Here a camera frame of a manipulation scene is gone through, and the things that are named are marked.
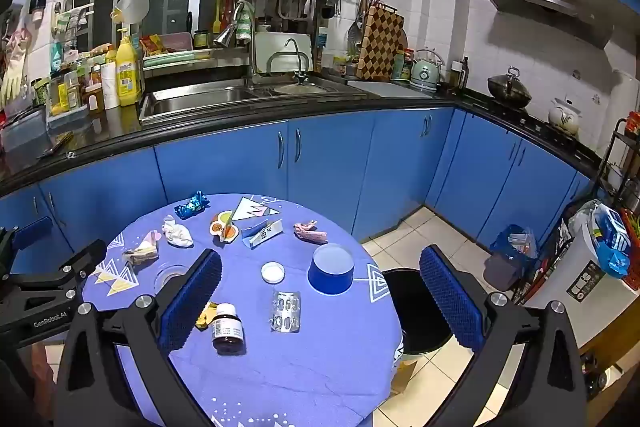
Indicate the white cutting board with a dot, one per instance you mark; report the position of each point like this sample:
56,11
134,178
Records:
390,88

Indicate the white plastic box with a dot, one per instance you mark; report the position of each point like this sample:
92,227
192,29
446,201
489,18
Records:
270,44

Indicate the black metal rack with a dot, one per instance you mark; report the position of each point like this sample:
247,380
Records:
611,148

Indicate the pale rubber gloves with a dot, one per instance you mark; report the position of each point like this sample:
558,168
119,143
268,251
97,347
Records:
15,67

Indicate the beige wrapper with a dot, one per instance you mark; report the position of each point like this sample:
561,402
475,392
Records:
140,252

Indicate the blue patterned tablecloth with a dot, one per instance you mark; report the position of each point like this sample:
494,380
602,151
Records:
300,372

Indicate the white plastic bag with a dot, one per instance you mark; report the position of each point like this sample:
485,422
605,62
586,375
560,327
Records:
582,217

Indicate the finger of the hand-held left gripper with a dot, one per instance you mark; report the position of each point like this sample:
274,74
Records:
32,231
75,264

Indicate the silver blister pack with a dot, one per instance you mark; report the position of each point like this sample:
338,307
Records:
285,312

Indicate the pink wrapper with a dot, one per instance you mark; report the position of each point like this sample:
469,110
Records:
312,234

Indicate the dark lidded wok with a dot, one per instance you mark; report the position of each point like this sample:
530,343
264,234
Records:
509,92

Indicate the cluster of condiment jars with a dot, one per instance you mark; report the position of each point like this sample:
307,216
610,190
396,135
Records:
70,87

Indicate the mesh skimmer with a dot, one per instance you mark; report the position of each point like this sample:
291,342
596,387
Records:
355,34

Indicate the black trash bin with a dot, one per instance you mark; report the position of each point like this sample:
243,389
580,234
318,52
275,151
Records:
410,307

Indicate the mint green kettle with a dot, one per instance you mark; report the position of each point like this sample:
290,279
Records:
425,69

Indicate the person's left hand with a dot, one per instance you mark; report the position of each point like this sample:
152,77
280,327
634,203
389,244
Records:
44,369

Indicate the white ceramic pot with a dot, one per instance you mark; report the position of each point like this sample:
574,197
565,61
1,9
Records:
565,117

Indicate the green striped cloth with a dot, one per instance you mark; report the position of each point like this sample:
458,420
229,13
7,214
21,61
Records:
244,24

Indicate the brown medicine bottle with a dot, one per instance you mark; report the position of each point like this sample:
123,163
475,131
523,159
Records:
227,332

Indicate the steel pull-out faucet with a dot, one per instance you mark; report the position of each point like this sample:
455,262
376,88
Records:
225,34

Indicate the blue paper cup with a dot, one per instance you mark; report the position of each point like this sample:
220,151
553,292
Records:
330,279

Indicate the blue plastic bag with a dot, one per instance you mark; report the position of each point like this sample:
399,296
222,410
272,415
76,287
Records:
612,237

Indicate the blue base cabinets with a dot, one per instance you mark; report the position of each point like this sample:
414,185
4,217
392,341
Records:
325,167

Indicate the clear plastic container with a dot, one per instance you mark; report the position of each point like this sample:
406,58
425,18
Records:
22,129

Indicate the checkered cutting board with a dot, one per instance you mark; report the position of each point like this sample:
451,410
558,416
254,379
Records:
382,42

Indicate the white tissue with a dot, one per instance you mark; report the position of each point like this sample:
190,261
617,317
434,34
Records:
179,234

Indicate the red plastic basket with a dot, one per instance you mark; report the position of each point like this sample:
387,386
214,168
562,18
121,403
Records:
632,232

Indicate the dark oil bottle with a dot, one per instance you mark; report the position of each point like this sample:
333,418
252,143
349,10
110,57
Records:
464,74

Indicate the steel sink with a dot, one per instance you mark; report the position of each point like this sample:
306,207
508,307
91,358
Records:
200,99

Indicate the small curved faucet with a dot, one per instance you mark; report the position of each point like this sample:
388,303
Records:
295,49

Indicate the blue candy wrapper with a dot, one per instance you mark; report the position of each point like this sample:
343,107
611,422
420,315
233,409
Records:
192,205

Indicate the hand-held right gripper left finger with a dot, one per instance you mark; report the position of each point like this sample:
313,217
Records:
192,302

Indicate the orange fruit peel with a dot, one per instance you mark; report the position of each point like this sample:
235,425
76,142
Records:
222,228

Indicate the yellow detergent bottle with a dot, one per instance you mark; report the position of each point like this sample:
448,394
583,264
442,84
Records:
128,77

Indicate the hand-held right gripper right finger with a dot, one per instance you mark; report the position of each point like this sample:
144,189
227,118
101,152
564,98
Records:
450,302

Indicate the white round lid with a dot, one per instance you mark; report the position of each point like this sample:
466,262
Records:
273,272

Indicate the grey bin blue liner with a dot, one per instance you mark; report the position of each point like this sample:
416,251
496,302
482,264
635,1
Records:
507,267

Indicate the steel range hood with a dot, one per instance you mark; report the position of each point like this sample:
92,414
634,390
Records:
550,2

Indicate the yellow peel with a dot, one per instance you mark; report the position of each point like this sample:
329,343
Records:
205,319

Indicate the cardboard box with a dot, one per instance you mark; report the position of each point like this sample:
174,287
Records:
405,374

